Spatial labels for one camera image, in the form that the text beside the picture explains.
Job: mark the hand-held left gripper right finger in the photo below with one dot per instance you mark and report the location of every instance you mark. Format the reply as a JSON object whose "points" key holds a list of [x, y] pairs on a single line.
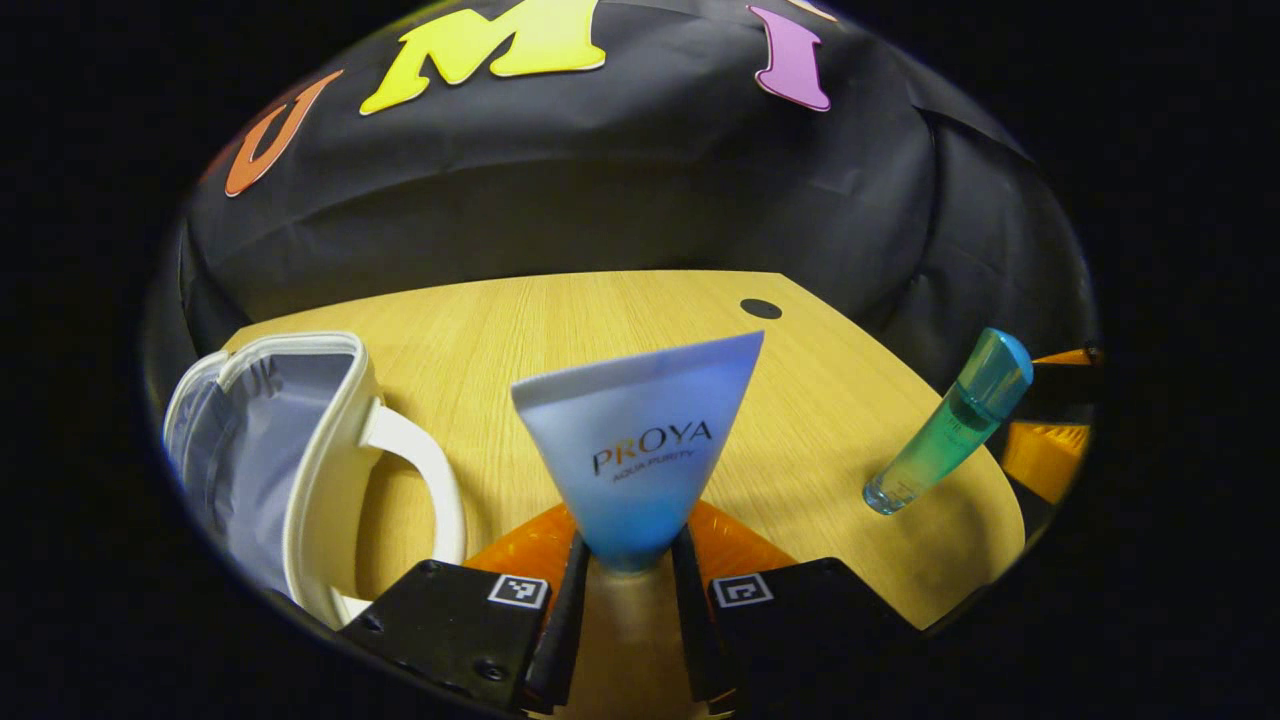
{"points": [[690, 620]]}

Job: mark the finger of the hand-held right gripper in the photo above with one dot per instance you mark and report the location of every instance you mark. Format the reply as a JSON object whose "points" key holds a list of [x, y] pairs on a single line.
{"points": [[1045, 460], [1065, 390]]}

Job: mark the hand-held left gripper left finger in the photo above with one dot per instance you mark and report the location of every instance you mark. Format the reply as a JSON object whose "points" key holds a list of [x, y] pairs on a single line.
{"points": [[560, 620]]}

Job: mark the blue green skin care bottle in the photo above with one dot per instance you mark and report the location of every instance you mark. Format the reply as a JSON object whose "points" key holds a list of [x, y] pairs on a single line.
{"points": [[950, 430]]}

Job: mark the blue white skin care tube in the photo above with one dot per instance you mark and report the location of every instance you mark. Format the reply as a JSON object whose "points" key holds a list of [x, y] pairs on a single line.
{"points": [[640, 470]]}

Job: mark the white suitcase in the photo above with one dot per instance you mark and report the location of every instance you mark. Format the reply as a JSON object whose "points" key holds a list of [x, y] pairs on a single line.
{"points": [[320, 480]]}

